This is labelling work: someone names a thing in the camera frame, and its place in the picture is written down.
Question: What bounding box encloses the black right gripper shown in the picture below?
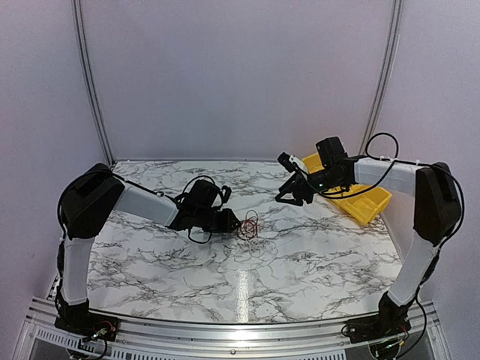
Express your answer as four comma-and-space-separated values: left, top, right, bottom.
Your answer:
275, 167, 344, 206

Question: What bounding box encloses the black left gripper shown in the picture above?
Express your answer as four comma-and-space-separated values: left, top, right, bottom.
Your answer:
195, 208, 241, 233

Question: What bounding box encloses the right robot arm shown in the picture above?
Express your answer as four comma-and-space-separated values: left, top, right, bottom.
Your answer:
275, 136, 465, 337

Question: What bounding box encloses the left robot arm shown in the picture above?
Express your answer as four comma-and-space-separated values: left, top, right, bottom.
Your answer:
55, 163, 241, 334

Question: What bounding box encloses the yellow three-compartment bin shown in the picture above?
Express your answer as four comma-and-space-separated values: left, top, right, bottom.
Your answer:
301, 153, 392, 226

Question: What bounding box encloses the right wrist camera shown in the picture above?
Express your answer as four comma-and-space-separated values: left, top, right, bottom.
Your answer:
277, 152, 308, 173

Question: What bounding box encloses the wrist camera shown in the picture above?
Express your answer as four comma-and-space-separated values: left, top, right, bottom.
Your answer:
277, 152, 308, 173
220, 185, 232, 205

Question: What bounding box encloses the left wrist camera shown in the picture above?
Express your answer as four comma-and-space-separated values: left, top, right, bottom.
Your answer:
220, 185, 232, 205

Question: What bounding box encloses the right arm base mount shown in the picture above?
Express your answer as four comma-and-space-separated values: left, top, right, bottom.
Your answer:
340, 297, 411, 359

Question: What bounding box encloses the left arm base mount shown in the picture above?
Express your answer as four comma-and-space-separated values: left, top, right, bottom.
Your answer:
54, 297, 120, 359

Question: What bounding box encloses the aluminium front rail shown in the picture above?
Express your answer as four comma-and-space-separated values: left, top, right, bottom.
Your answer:
12, 298, 453, 359

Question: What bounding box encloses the left aluminium corner post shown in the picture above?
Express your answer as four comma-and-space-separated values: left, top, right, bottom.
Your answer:
71, 0, 116, 167

